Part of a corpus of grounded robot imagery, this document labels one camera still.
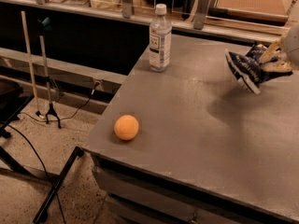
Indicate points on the orange ball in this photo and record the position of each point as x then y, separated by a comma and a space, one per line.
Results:
126, 127

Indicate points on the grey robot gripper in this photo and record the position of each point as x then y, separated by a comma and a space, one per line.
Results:
292, 46

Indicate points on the grey table drawer unit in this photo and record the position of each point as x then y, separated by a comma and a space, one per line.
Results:
135, 197

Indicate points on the white pole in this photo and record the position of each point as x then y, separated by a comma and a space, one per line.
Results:
29, 57

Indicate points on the blue potato chip bag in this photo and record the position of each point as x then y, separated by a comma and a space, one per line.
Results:
247, 68

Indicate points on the metal railing with posts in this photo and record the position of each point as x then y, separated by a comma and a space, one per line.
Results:
265, 20

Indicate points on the clear plastic water bottle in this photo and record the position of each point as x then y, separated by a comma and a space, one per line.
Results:
160, 31

